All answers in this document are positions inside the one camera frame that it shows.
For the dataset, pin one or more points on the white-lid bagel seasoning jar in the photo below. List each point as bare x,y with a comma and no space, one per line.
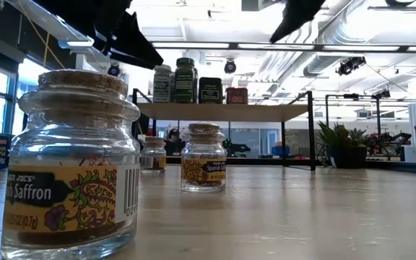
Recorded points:
162,85

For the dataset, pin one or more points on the black ceiling fixture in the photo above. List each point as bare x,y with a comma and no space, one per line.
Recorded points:
399,3

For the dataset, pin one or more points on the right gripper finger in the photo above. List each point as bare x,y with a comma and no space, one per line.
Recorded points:
298,14

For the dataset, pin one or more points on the succulent in black pot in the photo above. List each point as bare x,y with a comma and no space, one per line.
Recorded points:
343,144

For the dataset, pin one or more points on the green-lid oregano spice jar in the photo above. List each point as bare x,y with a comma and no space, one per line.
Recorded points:
185,83

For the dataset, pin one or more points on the wooden shelf black frame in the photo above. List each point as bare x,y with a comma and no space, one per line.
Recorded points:
229,112

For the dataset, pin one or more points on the blue background bin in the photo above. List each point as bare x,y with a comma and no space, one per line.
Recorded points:
280,150

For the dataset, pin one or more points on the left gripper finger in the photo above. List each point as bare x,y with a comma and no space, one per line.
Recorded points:
132,43

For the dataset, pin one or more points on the cork-top saffron glass jar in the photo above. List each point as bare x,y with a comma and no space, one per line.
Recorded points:
154,155
70,151
203,162

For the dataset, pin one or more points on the black background object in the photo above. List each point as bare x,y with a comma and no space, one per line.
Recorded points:
173,139
237,148

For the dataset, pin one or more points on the red and black background robot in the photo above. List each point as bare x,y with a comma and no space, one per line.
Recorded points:
390,141

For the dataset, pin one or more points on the long ceiling light bar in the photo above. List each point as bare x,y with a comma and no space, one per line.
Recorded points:
302,46

